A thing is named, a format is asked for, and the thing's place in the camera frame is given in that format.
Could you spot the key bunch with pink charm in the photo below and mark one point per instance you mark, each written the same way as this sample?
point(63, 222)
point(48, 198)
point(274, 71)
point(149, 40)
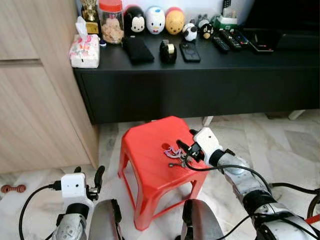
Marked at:
point(174, 152)

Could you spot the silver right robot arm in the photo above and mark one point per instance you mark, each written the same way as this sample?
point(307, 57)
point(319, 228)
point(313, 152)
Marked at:
point(240, 172)

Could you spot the white console leg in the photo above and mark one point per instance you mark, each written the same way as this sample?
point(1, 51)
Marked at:
point(207, 120)
point(296, 114)

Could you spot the silver left robot leg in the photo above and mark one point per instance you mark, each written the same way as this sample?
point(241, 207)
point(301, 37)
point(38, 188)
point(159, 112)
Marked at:
point(105, 222)

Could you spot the red plastic stool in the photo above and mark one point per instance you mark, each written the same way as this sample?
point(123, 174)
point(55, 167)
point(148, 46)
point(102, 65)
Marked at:
point(147, 150)

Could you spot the black TV console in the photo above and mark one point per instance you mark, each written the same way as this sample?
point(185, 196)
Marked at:
point(200, 85)

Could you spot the small brown dumbbell toy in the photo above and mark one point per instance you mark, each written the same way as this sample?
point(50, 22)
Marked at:
point(12, 188)

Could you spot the black phone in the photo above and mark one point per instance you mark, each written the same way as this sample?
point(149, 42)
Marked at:
point(190, 52)

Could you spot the black tape dispenser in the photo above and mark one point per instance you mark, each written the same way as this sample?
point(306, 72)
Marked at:
point(168, 52)

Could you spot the light wooden cabinet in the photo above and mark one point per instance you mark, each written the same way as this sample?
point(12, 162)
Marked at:
point(35, 90)

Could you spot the black remote control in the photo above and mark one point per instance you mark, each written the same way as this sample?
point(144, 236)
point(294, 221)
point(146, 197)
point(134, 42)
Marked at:
point(241, 38)
point(220, 44)
point(231, 40)

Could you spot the black wallet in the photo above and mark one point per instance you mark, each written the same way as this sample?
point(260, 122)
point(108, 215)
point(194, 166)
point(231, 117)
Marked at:
point(138, 50)

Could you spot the small white panda figure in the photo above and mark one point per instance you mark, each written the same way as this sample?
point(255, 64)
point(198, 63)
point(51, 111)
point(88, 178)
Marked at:
point(190, 32)

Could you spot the small black toy figure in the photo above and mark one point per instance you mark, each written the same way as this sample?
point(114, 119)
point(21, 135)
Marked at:
point(206, 29)

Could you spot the yellow round plush toy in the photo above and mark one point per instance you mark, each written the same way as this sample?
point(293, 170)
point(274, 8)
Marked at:
point(174, 22)

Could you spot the black flat tray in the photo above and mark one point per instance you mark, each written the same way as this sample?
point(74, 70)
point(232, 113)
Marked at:
point(261, 41)

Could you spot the green and white box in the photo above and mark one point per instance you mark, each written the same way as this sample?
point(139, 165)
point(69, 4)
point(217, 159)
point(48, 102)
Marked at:
point(226, 22)

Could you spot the white round plush toy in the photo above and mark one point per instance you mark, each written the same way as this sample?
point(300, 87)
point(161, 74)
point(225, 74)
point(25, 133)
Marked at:
point(155, 21)

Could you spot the printed tissue pack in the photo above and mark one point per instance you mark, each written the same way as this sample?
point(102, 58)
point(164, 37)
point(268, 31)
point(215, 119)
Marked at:
point(85, 50)

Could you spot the black mouse plush toy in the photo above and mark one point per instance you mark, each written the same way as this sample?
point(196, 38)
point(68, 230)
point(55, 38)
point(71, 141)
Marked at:
point(134, 21)

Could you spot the small blue cap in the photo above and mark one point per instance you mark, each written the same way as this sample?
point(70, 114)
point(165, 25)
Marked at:
point(103, 43)

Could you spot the clear jar with red lid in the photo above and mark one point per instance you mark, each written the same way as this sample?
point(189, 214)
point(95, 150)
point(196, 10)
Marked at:
point(111, 25)

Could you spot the black television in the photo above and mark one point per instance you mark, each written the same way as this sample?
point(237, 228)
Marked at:
point(285, 14)

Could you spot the gold trophy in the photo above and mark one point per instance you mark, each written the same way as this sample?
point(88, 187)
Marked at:
point(90, 17)

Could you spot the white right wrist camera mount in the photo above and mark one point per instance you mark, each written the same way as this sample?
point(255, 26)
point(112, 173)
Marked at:
point(208, 141)

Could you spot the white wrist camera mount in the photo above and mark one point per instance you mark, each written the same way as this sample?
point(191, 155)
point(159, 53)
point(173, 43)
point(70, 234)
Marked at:
point(73, 186)
point(208, 141)

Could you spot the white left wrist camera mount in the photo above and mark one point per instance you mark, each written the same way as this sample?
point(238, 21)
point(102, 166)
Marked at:
point(73, 186)

